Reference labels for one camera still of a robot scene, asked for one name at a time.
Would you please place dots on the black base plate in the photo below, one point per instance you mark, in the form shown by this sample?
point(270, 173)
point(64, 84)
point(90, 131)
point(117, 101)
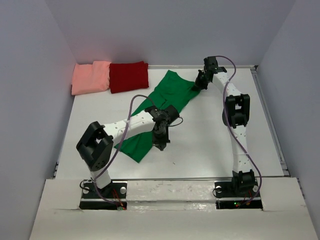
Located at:
point(114, 196)
point(227, 199)

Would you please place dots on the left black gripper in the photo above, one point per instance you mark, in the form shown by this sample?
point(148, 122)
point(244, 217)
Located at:
point(161, 143)

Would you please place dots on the folded pink t shirt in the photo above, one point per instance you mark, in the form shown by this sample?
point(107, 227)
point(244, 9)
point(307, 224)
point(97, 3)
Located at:
point(90, 78)

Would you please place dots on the green t shirt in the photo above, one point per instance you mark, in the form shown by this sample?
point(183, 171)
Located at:
point(172, 90)

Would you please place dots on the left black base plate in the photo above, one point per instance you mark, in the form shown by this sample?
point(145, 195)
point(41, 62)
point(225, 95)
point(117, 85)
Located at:
point(114, 196)

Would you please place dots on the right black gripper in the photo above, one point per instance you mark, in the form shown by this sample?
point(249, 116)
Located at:
point(198, 84)

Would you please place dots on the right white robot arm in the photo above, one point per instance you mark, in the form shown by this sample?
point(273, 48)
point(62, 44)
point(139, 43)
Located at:
point(235, 116)

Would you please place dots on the folded red t shirt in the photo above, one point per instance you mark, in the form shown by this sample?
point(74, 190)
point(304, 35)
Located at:
point(125, 77)

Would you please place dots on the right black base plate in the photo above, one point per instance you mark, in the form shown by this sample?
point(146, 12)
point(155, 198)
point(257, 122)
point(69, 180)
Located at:
point(227, 199)

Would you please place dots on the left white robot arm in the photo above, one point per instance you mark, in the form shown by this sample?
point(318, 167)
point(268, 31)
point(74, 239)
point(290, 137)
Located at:
point(96, 144)

